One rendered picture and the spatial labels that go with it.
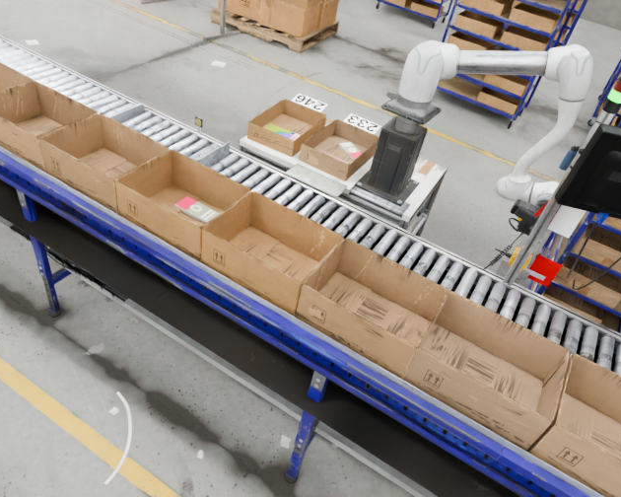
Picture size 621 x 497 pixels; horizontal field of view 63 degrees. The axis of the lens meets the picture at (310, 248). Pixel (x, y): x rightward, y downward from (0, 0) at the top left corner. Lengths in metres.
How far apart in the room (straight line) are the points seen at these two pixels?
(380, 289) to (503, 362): 0.46
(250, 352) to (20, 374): 1.22
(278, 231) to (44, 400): 1.33
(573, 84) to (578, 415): 1.29
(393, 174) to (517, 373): 1.14
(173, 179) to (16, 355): 1.18
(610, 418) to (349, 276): 0.93
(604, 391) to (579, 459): 0.29
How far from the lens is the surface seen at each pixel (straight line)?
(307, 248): 1.88
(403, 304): 1.81
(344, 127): 2.93
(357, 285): 1.83
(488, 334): 1.77
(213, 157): 2.57
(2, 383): 2.73
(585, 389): 1.83
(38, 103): 2.68
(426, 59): 2.32
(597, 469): 1.63
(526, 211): 2.18
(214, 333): 1.95
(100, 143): 2.40
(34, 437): 2.54
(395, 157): 2.46
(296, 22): 6.16
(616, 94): 1.94
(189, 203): 2.05
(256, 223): 1.96
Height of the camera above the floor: 2.15
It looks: 41 degrees down
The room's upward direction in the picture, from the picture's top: 12 degrees clockwise
